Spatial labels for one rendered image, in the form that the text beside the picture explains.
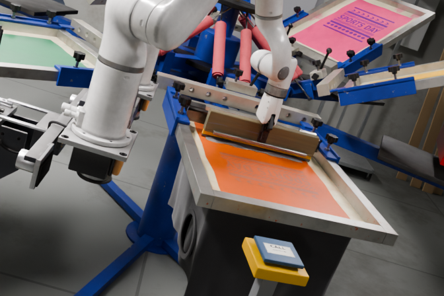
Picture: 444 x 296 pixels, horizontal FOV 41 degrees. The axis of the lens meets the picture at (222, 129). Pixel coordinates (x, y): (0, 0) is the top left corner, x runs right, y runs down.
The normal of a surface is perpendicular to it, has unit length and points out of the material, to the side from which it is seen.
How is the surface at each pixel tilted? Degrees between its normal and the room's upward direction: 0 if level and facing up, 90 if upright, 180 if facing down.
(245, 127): 91
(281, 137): 91
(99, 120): 90
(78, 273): 0
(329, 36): 32
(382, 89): 90
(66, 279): 0
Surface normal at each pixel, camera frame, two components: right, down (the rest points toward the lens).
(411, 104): 0.00, 0.32
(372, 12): -0.11, -0.77
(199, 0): 0.73, 0.36
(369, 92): -0.30, 0.21
